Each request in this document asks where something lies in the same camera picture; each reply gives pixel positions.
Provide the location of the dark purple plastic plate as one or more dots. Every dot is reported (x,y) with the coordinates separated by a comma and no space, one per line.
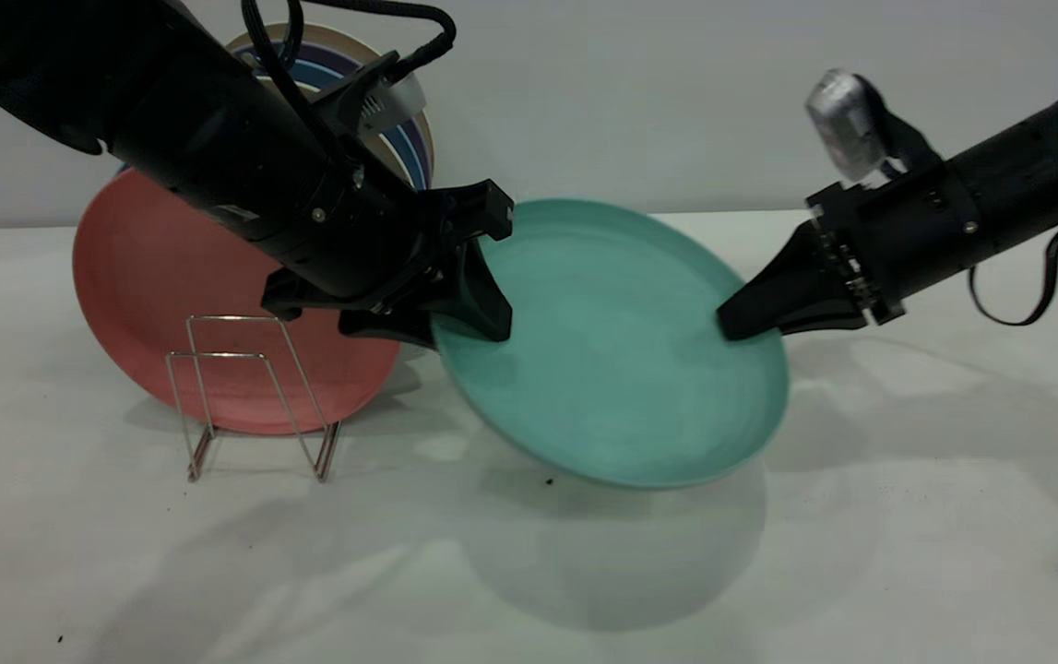
(307,53)

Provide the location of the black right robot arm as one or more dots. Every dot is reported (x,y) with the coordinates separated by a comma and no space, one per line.
(1027,166)

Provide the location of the green plastic plate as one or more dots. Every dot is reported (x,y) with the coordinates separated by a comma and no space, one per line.
(612,350)

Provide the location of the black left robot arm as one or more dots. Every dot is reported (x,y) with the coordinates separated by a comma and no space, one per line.
(123,92)

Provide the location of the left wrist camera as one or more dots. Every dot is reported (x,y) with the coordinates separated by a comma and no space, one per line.
(395,97)

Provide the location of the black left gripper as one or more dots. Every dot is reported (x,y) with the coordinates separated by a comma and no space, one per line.
(381,240)

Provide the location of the pink plastic plate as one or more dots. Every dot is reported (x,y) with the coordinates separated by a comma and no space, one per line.
(150,277)

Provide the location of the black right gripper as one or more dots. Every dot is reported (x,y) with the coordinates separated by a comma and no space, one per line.
(907,240)

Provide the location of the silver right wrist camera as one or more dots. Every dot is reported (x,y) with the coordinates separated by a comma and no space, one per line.
(842,120)

